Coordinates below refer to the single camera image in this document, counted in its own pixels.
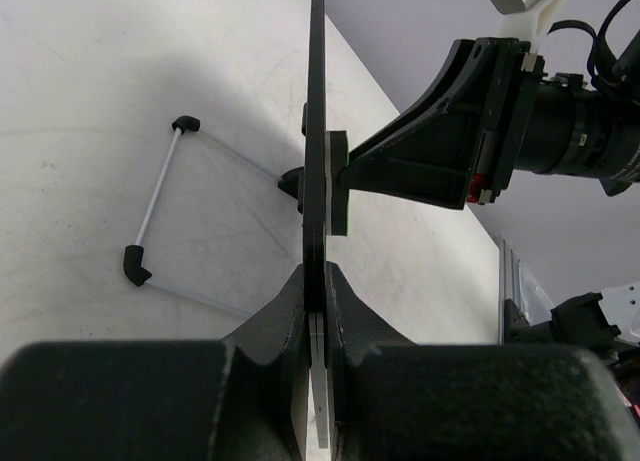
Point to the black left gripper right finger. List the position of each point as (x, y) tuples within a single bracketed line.
[(397, 400)]

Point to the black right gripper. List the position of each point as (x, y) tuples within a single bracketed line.
[(427, 153)]

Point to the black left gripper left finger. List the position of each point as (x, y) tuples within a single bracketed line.
[(242, 397)]

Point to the green whiteboard eraser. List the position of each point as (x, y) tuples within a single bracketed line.
[(337, 197)]

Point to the small black-framed whiteboard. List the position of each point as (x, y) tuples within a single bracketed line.
[(314, 200)]

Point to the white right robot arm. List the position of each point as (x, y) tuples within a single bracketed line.
[(546, 96)]

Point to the aluminium mounting rail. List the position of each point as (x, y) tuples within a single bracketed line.
[(524, 307)]

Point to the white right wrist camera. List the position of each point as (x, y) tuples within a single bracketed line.
[(527, 20)]

